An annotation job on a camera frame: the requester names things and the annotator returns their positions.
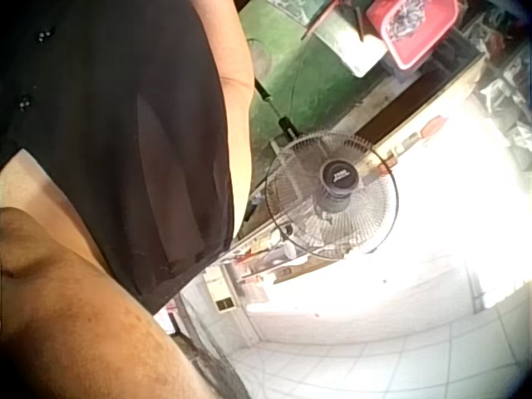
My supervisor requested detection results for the cluttered wooden shelf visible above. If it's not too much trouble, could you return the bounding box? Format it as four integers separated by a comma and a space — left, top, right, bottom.
224, 224, 333, 304

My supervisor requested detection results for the grey electric fan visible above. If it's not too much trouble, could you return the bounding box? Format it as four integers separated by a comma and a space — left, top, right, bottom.
264, 131, 400, 262

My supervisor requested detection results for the green table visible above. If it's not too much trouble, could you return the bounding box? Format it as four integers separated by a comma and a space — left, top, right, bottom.
237, 0, 400, 167

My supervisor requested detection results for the red plastic basket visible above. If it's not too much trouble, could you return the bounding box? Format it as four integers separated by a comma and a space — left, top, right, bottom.
365, 0, 461, 71

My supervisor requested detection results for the white wall switch box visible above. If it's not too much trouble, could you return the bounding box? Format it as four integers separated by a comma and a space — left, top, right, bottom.
204, 265, 241, 313

